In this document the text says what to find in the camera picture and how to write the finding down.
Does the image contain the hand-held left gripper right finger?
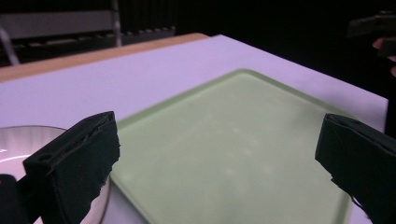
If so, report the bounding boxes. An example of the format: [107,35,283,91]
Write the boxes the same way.
[314,113,396,224]

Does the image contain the white table mat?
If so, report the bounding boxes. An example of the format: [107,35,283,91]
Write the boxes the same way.
[0,34,389,224]

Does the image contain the green cutting board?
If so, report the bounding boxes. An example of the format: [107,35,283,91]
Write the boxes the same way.
[110,68,359,224]

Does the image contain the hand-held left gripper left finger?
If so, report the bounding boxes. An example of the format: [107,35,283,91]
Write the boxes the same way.
[22,110,121,224]

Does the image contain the white bowl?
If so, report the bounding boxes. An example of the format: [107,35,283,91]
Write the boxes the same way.
[0,125,112,224]

